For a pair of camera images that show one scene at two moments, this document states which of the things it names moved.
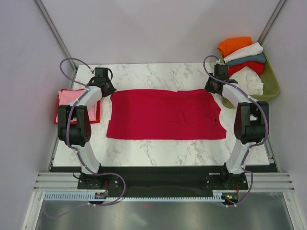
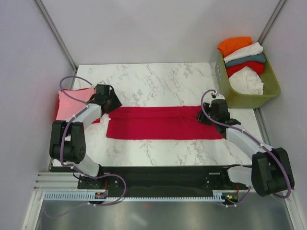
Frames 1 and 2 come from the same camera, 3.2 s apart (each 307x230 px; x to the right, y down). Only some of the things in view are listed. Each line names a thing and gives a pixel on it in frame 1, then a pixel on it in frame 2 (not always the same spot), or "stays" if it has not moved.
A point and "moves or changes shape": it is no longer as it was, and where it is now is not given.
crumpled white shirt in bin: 249,80 stays
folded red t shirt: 98,107 stays
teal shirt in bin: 260,58 stays
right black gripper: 207,87 to 200,118
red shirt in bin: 257,67 stays
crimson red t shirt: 185,114 moves or changes shape
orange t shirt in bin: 226,46 stays
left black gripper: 112,88 to 116,103
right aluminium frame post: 275,14 stays
